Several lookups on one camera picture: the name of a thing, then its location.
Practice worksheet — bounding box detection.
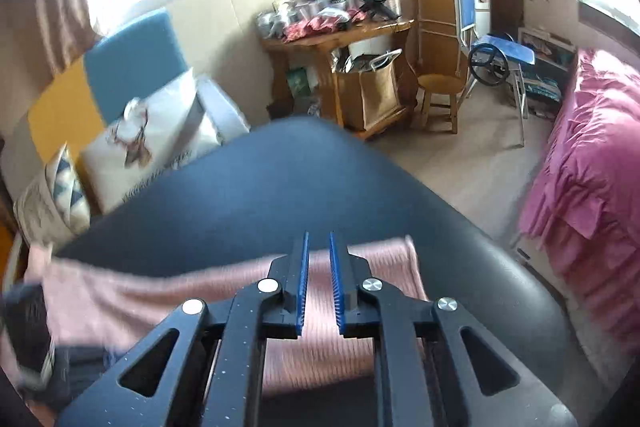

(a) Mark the grey yellow blue sofa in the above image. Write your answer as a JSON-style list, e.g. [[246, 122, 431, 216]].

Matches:
[[0, 7, 251, 258]]

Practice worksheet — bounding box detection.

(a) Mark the pink ruffled bed cover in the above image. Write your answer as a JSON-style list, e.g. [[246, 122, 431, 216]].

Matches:
[[517, 48, 640, 358]]

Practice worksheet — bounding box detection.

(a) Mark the round wooden stool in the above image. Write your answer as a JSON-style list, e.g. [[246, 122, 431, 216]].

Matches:
[[415, 72, 466, 135]]

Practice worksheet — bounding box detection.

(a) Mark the white drawer cabinet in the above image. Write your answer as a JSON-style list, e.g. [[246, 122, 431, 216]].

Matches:
[[472, 0, 506, 40]]

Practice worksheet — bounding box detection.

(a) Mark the red patterned cloth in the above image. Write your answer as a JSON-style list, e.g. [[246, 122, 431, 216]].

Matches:
[[285, 9, 371, 42]]

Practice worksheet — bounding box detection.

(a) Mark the wooden side table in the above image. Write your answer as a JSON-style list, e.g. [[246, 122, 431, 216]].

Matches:
[[260, 18, 416, 140]]

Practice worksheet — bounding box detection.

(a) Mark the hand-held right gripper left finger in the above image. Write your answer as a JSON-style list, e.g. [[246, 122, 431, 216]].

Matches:
[[57, 231, 312, 427]]

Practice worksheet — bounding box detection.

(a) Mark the group of clear jars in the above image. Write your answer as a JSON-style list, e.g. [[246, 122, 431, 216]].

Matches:
[[257, 0, 321, 40]]

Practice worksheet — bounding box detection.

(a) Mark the pink knit sweater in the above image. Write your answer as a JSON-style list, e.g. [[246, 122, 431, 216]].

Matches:
[[0, 234, 431, 413]]

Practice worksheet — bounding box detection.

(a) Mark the small green box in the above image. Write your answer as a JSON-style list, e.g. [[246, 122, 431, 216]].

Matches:
[[286, 67, 315, 98]]

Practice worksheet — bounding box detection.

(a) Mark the white low shelf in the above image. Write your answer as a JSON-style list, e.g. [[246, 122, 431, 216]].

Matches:
[[517, 27, 576, 118]]

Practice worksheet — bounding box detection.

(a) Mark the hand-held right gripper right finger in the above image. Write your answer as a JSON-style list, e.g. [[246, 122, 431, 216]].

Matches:
[[327, 231, 578, 427]]

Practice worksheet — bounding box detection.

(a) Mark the deer print cushion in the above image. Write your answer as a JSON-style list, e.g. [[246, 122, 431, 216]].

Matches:
[[80, 67, 223, 212]]

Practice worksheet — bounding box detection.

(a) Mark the blue folding chair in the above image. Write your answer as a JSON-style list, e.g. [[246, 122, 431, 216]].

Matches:
[[452, 0, 538, 148]]

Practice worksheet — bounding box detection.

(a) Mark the black steering wheel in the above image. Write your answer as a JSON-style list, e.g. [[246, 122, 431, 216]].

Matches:
[[467, 42, 511, 88]]

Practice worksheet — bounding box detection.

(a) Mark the black handheld device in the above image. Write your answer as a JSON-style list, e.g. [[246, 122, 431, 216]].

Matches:
[[355, 0, 401, 20]]

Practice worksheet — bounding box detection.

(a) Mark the brown tote bag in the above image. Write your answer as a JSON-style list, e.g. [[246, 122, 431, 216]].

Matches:
[[332, 49, 408, 132]]

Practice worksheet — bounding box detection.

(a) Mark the tiger print cushion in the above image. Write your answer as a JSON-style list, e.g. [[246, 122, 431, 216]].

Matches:
[[12, 144, 93, 248]]

